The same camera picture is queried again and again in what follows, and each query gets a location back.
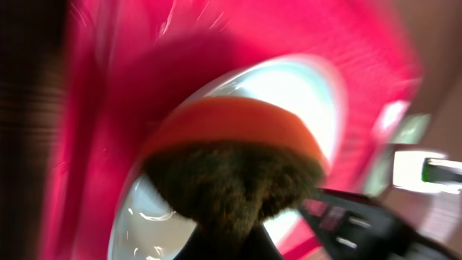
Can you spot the orange green sponge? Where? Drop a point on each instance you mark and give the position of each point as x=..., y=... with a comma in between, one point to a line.
x=229, y=163

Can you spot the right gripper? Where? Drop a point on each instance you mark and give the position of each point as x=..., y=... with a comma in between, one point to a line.
x=356, y=227

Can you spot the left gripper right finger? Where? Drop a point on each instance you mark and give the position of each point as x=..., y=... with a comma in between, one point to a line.
x=259, y=246

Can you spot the white plate top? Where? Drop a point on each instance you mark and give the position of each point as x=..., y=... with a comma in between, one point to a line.
x=309, y=87

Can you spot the red serving tray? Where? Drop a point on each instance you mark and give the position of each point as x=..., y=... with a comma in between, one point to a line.
x=131, y=62

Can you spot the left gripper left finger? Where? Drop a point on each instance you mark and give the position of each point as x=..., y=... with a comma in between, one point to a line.
x=199, y=246

